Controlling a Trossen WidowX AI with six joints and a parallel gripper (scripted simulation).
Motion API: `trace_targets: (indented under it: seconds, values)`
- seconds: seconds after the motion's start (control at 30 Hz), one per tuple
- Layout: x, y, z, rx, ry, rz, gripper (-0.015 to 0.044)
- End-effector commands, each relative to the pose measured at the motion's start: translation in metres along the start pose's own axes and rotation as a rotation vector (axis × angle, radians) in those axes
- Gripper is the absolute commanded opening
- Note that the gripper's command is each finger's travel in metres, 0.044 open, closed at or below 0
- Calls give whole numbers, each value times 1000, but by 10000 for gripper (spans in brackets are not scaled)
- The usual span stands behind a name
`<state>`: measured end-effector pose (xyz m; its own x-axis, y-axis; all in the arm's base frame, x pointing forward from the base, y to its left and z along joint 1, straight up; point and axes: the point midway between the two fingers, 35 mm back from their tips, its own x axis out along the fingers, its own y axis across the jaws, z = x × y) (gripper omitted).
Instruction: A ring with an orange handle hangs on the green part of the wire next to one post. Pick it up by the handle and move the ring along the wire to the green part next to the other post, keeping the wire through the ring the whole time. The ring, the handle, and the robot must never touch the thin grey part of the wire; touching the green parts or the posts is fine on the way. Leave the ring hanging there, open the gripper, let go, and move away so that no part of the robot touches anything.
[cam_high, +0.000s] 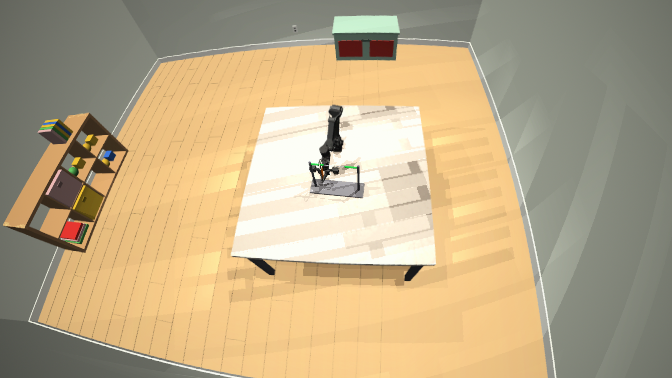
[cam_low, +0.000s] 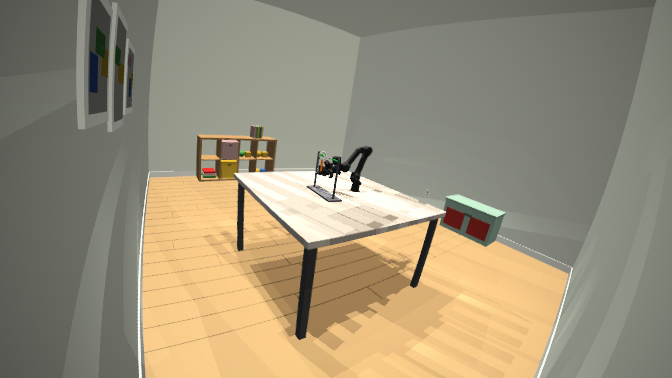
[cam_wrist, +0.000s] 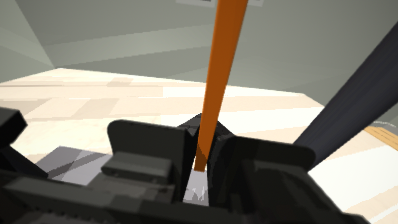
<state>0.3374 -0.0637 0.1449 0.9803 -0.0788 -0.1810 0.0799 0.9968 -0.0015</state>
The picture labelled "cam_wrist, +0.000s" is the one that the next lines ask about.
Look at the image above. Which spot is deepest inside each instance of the orange handle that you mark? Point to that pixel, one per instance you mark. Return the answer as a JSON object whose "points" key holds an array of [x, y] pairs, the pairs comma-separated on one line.
{"points": [[226, 35]]}

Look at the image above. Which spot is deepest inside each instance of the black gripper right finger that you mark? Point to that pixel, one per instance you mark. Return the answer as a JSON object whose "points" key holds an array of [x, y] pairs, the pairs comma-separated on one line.
{"points": [[228, 150]]}

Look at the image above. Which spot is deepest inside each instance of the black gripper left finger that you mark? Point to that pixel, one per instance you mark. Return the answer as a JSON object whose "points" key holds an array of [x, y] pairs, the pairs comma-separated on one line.
{"points": [[178, 144]]}

